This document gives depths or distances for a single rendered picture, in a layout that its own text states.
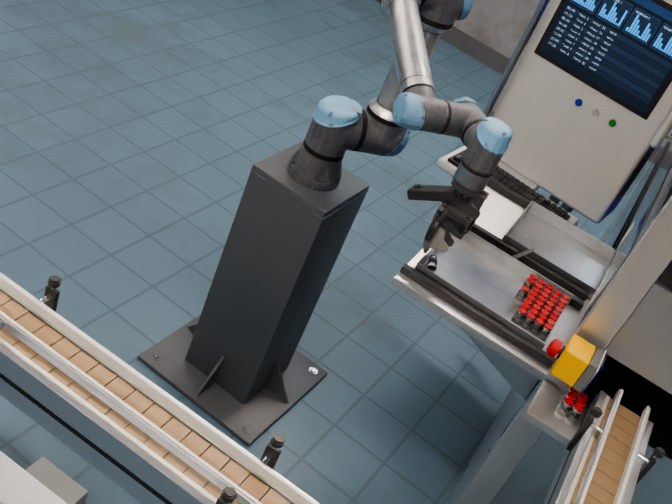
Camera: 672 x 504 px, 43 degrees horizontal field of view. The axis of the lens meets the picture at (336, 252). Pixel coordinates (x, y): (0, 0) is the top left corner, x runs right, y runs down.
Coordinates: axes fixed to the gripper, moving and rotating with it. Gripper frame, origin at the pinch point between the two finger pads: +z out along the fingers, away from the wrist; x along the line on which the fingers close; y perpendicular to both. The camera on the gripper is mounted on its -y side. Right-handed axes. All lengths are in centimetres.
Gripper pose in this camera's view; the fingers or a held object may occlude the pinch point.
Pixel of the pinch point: (424, 246)
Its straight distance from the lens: 202.2
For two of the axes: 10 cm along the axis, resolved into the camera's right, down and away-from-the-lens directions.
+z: -3.4, 7.6, 5.6
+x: 4.6, -3.9, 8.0
